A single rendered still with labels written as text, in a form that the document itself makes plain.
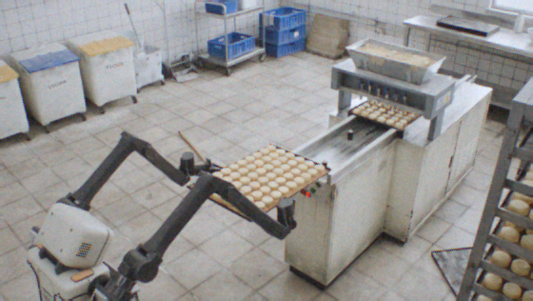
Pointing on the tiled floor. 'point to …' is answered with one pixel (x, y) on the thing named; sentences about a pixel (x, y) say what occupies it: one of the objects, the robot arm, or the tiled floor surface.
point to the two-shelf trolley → (227, 36)
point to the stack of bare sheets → (452, 265)
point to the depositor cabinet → (429, 162)
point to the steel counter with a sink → (514, 42)
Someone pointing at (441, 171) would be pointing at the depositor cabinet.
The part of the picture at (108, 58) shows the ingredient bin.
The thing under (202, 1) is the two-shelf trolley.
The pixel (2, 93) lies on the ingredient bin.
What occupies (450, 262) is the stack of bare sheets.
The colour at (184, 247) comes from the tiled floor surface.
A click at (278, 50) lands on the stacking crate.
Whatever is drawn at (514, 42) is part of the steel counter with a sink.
